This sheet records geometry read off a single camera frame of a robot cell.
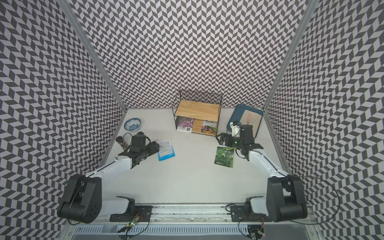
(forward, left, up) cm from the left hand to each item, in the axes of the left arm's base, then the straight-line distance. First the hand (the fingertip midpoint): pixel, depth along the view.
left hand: (155, 148), depth 91 cm
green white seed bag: (+1, -6, -4) cm, 7 cm away
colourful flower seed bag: (+19, -35, -4) cm, 39 cm away
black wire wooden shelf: (+21, -28, +10) cm, 36 cm away
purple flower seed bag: (+21, -17, -4) cm, 27 cm away
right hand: (+1, -41, +7) cm, 42 cm away
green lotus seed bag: (-3, -43, -5) cm, 44 cm away
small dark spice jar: (+3, +20, +5) cm, 21 cm away
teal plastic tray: (+33, -58, -4) cm, 67 cm away
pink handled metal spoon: (+29, -66, -3) cm, 72 cm away
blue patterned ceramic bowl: (+20, +21, -2) cm, 29 cm away
